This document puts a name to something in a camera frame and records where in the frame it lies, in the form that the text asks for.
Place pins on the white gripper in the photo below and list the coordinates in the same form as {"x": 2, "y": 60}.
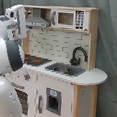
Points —
{"x": 17, "y": 22}

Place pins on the toy oven door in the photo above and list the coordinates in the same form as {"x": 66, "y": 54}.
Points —
{"x": 23, "y": 96}

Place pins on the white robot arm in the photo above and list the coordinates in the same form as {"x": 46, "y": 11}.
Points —
{"x": 11, "y": 59}

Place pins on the wooden toy kitchen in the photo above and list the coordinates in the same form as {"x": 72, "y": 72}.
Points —
{"x": 79, "y": 94}

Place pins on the grey range hood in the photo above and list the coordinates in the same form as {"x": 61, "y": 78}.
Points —
{"x": 36, "y": 20}

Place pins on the toy microwave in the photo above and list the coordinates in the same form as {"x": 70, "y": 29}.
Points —
{"x": 70, "y": 19}

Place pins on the black toy stovetop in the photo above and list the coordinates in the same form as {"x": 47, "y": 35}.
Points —
{"x": 35, "y": 61}

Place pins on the red stove knob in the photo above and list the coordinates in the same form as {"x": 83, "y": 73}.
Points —
{"x": 27, "y": 76}

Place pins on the black toy faucet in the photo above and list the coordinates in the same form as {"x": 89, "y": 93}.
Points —
{"x": 78, "y": 53}

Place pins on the grey toy sink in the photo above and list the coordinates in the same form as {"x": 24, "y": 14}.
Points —
{"x": 65, "y": 69}

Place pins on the grey ice dispenser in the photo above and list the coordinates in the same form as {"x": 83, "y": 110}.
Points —
{"x": 54, "y": 99}

